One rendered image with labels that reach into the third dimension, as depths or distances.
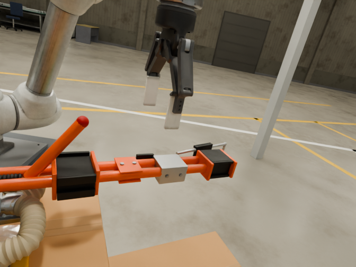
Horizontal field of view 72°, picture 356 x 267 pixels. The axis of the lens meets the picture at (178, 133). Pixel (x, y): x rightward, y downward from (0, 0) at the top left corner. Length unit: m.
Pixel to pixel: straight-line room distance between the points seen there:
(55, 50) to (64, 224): 0.67
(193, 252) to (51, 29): 1.03
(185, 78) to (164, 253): 0.83
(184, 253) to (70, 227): 0.62
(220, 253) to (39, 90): 1.03
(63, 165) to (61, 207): 0.16
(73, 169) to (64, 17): 0.63
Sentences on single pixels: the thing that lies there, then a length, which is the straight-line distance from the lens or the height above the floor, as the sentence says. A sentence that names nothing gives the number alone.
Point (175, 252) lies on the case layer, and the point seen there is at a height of 0.54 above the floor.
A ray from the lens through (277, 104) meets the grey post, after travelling 3.28.
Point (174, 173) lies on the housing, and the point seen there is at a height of 1.07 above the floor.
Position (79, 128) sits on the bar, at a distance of 0.49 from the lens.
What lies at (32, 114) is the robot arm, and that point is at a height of 0.94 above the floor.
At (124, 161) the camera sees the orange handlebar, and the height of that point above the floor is 1.09.
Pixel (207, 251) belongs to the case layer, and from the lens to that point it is 1.17.
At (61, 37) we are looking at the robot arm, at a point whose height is 1.27.
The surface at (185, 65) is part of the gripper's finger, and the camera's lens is 0.43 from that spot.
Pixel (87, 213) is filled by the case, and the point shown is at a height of 0.94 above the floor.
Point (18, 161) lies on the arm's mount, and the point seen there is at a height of 0.78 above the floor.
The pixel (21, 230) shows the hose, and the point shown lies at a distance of 0.52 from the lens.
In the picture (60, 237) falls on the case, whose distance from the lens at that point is 0.60.
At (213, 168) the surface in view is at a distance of 0.64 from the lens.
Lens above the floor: 1.38
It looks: 22 degrees down
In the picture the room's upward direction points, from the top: 12 degrees clockwise
